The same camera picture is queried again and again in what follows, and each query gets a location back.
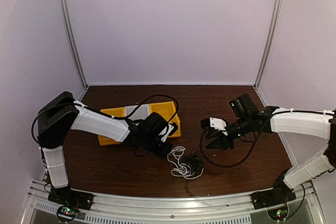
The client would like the white translucent bin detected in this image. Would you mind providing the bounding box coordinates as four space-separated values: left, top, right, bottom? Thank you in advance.
124 104 150 120

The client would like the cable bundle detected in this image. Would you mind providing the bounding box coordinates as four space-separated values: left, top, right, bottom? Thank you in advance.
166 145 207 180

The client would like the yellow bin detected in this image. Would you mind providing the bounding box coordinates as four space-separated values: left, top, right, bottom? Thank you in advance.
94 107 130 146
149 101 181 138

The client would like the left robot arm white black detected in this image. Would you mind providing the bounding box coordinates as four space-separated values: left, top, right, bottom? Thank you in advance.
31 91 178 205

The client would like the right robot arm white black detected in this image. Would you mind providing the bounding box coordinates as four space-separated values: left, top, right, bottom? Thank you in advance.
200 93 335 204

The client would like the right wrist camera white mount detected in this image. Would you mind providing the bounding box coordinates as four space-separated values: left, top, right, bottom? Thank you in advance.
201 117 227 131

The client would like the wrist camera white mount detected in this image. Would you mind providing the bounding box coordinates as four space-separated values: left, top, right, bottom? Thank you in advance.
159 122 178 142
201 117 227 131

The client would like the right arm black hose cable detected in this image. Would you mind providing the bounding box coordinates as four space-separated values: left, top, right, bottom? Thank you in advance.
198 128 260 168

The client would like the arm black hose cable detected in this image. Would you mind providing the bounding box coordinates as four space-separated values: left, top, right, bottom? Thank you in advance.
198 128 260 168
31 94 180 143

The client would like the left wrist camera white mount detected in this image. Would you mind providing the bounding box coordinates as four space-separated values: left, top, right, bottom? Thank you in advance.
159 122 178 142

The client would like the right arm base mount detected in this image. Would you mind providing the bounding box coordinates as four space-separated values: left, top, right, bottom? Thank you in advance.
250 170 296 221

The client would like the left arm black hose cable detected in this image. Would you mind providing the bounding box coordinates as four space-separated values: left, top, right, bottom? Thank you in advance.
31 94 180 143

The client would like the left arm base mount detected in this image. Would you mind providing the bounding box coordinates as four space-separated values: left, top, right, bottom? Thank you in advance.
48 184 94 223

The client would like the front aluminium rail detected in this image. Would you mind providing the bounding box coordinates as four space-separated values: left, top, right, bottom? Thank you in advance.
20 179 329 224

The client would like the right aluminium frame post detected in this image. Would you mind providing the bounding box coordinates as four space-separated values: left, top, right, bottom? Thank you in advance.
254 0 283 89

